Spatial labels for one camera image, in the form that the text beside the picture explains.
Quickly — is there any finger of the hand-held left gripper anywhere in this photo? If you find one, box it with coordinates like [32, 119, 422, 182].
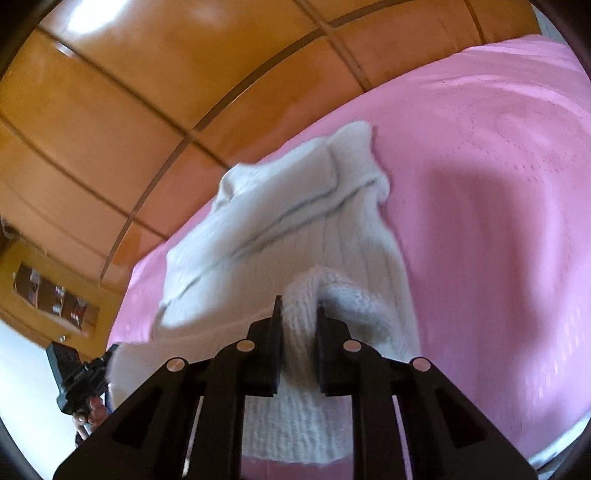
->
[95, 344, 122, 386]

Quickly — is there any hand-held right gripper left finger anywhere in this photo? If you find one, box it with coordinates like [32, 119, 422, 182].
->
[53, 295, 283, 480]

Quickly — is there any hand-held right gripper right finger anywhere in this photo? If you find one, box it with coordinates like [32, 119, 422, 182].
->
[316, 307, 539, 480]

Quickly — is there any white knit sweater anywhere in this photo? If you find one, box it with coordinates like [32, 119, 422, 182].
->
[105, 121, 422, 466]

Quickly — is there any person's left hand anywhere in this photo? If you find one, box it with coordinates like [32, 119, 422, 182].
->
[71, 396, 110, 448]

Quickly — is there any wooden bedside shelf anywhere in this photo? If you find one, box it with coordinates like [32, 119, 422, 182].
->
[0, 217, 127, 344]

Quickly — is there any pink bed blanket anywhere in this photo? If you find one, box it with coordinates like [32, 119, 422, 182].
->
[105, 33, 591, 480]

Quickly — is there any wooden panelled headboard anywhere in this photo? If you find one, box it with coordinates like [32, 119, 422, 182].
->
[0, 0, 546, 296]

